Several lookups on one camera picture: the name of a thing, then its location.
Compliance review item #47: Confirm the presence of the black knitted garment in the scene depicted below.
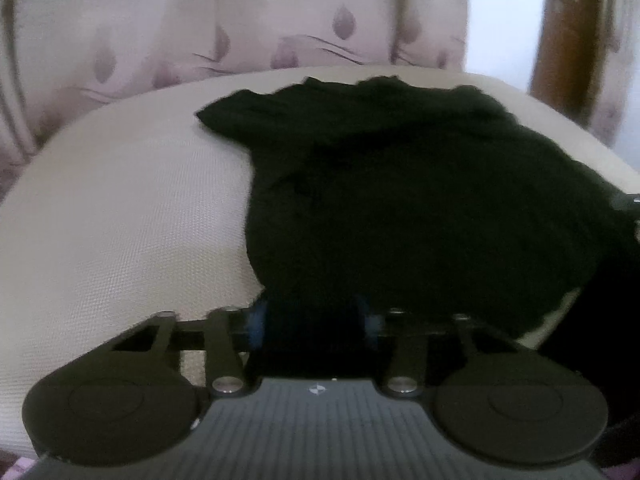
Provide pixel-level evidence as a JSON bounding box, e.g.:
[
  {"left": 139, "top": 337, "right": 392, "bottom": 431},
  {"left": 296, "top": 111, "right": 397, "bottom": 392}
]
[{"left": 194, "top": 76, "right": 626, "bottom": 356}]

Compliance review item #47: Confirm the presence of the pink leaf-print curtain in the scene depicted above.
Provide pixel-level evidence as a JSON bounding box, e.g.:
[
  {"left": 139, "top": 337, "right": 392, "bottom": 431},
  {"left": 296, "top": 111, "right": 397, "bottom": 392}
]
[{"left": 0, "top": 0, "right": 468, "bottom": 196}]

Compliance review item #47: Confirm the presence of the beige woven table cover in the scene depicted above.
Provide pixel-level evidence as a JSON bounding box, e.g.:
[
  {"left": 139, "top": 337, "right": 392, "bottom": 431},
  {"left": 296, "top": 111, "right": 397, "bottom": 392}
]
[{"left": 0, "top": 65, "right": 640, "bottom": 456}]

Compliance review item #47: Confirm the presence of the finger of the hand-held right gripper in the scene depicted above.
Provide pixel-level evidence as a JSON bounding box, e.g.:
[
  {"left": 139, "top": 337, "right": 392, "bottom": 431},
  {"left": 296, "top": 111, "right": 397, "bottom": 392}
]
[{"left": 611, "top": 191, "right": 640, "bottom": 223}]

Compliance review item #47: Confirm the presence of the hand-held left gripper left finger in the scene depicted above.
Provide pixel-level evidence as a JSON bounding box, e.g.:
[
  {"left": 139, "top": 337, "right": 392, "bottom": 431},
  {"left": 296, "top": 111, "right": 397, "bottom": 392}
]
[{"left": 111, "top": 299, "right": 269, "bottom": 397}]

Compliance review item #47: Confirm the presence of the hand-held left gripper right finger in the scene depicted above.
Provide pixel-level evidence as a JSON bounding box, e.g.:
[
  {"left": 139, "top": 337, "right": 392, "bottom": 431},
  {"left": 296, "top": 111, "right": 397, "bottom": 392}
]
[{"left": 354, "top": 297, "right": 507, "bottom": 396}]

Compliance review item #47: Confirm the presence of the brown wooden post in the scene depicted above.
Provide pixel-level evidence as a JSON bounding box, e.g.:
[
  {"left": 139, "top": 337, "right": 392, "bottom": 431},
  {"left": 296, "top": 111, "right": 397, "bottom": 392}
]
[{"left": 529, "top": 0, "right": 618, "bottom": 128}]

